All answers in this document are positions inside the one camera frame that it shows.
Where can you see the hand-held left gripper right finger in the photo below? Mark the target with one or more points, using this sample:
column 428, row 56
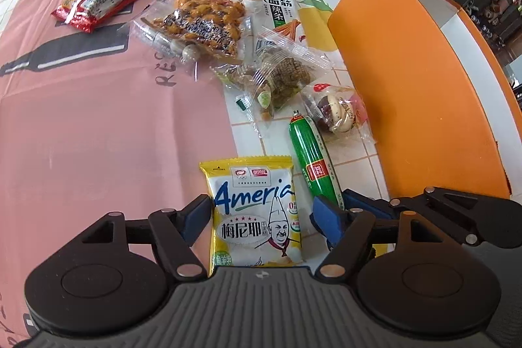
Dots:
column 327, row 223

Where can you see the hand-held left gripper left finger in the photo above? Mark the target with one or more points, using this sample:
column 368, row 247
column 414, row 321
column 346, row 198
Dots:
column 196, row 218

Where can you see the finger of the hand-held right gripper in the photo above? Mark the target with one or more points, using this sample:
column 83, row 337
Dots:
column 359, row 201

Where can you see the yellow and white cracker packet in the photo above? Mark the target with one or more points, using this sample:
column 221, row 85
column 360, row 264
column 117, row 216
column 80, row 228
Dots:
column 253, row 209

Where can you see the green sausage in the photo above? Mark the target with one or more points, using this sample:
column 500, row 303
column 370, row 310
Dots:
column 312, row 164

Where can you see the orange cardboard box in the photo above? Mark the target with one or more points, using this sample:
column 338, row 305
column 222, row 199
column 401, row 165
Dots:
column 408, row 87

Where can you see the clear packet of white balls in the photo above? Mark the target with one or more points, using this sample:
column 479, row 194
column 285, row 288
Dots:
column 161, row 38

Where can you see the clear packet of orange peanuts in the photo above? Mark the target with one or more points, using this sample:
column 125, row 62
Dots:
column 204, row 17

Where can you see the white spicy strips packet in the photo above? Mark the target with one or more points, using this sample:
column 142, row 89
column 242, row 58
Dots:
column 277, row 11

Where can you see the clear packet of small snacks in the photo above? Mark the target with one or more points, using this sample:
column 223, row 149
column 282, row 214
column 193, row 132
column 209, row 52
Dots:
column 240, row 79

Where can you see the clear packet of brown snacks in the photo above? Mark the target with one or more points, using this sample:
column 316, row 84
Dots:
column 287, row 70

